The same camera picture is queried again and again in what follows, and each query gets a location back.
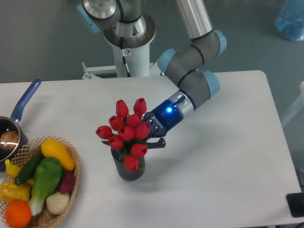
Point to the orange fruit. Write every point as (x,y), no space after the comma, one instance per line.
(18,214)

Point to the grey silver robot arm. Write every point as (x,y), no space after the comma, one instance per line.
(182,68)

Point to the brown bread roll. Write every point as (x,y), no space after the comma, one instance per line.
(9,140)

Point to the white garlic bulb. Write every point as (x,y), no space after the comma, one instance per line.
(56,203)

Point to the white frame at right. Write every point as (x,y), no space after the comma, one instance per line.
(294,108)

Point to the yellow squash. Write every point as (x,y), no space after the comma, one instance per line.
(53,148)

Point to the blue handled saucepan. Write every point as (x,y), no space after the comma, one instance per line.
(12,123)

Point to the red tulip bouquet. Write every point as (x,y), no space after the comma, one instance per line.
(127,133)

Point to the dark grey ribbed vase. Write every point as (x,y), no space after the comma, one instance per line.
(123,172)

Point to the dark green cucumber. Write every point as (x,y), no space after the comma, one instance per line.
(28,170)

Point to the woven wicker basket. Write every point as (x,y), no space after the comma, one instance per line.
(45,219)

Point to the black device at edge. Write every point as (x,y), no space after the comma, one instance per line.
(296,204)

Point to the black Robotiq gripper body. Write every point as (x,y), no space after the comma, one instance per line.
(163,118)

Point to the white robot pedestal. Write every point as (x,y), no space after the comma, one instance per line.
(130,44)

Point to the green bok choy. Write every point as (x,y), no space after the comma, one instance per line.
(46,178)

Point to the yellow bell pepper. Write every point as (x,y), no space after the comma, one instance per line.
(10,192)

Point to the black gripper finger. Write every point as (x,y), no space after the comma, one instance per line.
(161,143)

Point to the small yellow gourd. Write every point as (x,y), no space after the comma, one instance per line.
(11,169)

